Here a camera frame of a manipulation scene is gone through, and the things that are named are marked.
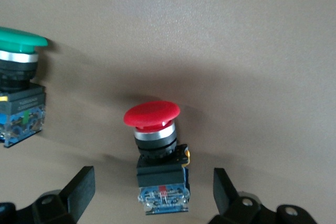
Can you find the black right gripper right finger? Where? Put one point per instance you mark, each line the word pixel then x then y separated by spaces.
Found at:
pixel 236 208

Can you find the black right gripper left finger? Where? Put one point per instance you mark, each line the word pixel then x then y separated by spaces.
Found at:
pixel 65 200

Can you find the red mushroom push button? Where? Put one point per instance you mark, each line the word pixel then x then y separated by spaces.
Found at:
pixel 152 119

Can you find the green mushroom push button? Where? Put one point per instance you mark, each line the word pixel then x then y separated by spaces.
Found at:
pixel 18 43

